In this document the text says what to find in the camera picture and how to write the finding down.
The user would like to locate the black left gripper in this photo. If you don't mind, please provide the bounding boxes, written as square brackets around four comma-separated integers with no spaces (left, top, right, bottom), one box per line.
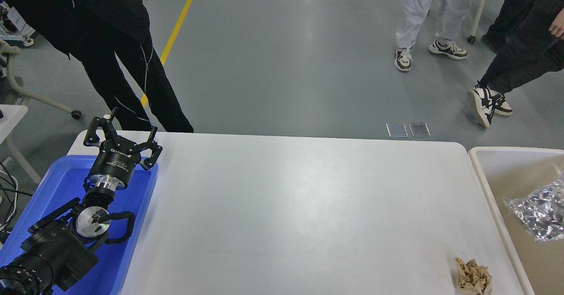
[83,107,163,187]

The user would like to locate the aluminium foil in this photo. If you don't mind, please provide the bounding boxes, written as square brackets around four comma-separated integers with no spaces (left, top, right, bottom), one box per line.
[503,174,564,243]

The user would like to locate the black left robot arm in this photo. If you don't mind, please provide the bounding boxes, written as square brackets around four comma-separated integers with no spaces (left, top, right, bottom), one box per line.
[1,108,163,295]

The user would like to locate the white side table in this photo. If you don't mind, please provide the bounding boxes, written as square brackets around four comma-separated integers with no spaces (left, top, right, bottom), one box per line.
[0,104,42,185]

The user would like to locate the person in black jacket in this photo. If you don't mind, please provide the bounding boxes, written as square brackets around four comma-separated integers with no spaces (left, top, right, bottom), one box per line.
[4,0,194,133]

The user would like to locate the white chair base left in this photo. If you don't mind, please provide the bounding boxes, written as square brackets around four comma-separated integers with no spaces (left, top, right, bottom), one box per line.
[0,39,82,120]

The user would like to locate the left floor metal plate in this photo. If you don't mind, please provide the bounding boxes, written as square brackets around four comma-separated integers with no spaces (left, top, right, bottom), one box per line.
[386,123,409,138]

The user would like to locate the floor metal plate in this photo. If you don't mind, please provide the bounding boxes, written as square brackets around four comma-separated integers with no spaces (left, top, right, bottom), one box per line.
[386,123,409,138]
[408,123,431,138]

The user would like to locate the right floor metal plate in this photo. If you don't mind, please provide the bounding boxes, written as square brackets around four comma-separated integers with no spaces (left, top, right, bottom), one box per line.
[408,123,431,138]

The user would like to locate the person in white clothes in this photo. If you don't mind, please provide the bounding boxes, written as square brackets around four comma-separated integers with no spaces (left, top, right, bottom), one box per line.
[393,0,471,72]

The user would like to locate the crumpled brown paper ball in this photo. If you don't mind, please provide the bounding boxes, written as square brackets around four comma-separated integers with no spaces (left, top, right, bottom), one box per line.
[455,257,492,295]

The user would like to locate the beige plastic bin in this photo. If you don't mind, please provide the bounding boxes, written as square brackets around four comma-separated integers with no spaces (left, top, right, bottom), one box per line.
[468,146,564,295]

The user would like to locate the person in black trousers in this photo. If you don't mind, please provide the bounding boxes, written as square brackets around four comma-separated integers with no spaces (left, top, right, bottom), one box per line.
[468,0,564,128]

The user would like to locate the black cables at left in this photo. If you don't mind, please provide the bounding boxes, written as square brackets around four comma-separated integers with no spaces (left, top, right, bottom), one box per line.
[0,163,33,236]

